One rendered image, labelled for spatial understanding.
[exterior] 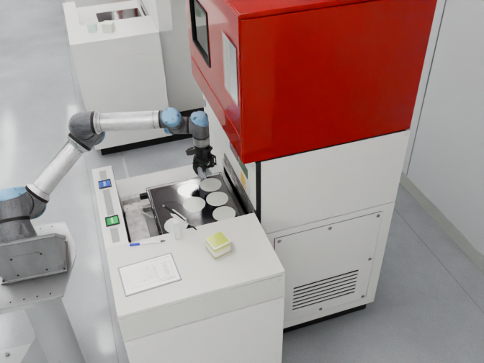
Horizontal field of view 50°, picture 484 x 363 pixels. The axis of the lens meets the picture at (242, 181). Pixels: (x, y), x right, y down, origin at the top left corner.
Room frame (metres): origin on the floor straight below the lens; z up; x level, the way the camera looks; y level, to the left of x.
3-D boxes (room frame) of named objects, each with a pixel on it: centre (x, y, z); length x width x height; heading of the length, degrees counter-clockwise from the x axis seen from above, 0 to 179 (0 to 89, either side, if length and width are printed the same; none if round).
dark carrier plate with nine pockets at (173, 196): (1.76, 0.22, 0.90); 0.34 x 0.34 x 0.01; 17
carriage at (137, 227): (1.66, 0.47, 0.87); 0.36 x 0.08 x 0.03; 17
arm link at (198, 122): (1.92, 0.18, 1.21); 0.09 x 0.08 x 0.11; 87
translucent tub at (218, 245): (1.40, 0.10, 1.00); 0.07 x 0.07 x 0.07; 32
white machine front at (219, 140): (2.01, 0.06, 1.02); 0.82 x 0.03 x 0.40; 17
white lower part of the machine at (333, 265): (2.11, -0.26, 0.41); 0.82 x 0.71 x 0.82; 17
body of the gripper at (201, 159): (1.92, 0.17, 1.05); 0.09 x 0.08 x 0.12; 45
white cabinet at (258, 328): (1.65, 0.29, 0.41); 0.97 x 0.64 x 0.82; 17
